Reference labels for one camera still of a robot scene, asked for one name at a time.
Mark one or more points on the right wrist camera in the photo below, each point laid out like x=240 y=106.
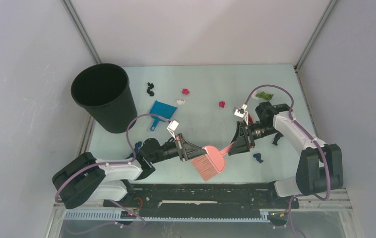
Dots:
x=242 y=113

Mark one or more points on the pink hand brush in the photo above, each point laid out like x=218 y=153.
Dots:
x=212 y=162

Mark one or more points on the blue dustpan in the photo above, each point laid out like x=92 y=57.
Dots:
x=164 y=110

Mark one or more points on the black paper scrap right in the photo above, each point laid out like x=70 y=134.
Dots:
x=277 y=137

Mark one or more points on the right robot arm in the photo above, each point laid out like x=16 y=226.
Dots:
x=320 y=164

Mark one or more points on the blue paper scrap left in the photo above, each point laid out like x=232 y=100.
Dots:
x=137 y=146

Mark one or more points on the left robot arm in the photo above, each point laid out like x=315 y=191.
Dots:
x=87 y=178

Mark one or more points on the white paper scrap centre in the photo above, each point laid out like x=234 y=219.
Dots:
x=180 y=101

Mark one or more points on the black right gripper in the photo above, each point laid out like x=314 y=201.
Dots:
x=243 y=141

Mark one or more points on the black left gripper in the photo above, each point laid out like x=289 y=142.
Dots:
x=188 y=151

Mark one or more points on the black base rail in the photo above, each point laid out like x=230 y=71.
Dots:
x=205 y=201

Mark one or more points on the red paper scrap upper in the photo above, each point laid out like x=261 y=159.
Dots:
x=185 y=91

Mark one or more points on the black paper scrap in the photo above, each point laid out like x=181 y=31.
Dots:
x=150 y=86
x=277 y=137

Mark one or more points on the green paper scrap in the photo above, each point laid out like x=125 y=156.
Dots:
x=264 y=96

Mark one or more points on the black trash bin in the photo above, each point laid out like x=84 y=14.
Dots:
x=103 y=91

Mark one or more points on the dark blue paper scrap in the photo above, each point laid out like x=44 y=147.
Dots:
x=258 y=157

